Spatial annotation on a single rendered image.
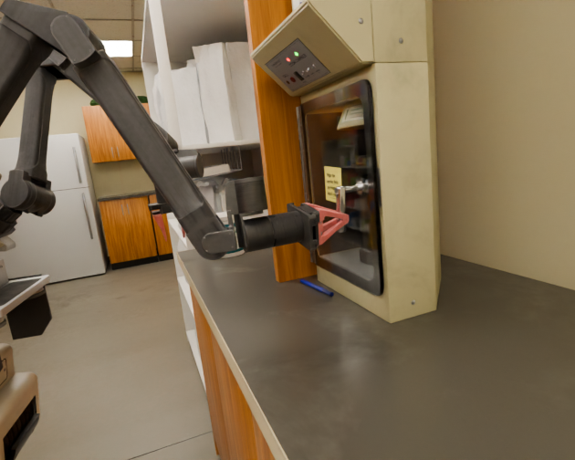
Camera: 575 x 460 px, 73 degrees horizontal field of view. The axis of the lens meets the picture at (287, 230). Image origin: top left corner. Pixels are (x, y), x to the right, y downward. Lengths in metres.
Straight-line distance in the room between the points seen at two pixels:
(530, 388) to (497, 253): 0.56
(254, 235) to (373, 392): 0.30
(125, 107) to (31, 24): 0.17
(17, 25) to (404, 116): 0.63
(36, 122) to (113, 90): 0.57
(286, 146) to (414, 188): 0.40
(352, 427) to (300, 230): 0.32
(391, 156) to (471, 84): 0.48
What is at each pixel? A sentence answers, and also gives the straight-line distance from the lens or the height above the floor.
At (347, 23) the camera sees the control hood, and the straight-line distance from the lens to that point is 0.72.
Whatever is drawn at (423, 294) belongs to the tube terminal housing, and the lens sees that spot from 0.82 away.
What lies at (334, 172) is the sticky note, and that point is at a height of 1.23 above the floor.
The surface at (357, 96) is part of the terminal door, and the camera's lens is 0.75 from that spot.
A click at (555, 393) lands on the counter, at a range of 0.64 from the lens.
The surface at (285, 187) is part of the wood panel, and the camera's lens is 1.03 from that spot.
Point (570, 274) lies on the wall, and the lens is 1.05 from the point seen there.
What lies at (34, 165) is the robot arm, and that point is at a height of 1.32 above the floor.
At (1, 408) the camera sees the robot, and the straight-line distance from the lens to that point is 1.13.
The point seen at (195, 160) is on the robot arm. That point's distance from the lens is 1.00.
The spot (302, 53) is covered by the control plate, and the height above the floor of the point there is 1.46.
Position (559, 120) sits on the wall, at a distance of 1.02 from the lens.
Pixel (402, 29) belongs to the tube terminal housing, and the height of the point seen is 1.46.
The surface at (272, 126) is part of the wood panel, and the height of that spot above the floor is 1.35.
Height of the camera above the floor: 1.27
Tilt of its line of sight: 11 degrees down
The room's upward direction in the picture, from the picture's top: 6 degrees counter-clockwise
